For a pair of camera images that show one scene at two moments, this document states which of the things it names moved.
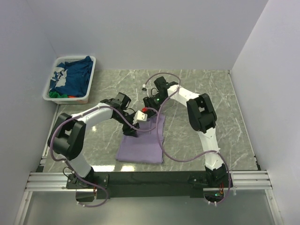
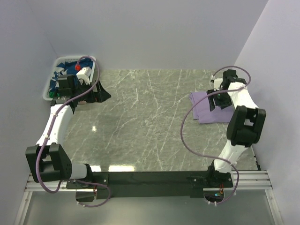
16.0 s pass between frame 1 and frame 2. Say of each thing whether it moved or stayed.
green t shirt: stayed
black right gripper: moved
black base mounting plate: stayed
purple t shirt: moved
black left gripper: moved
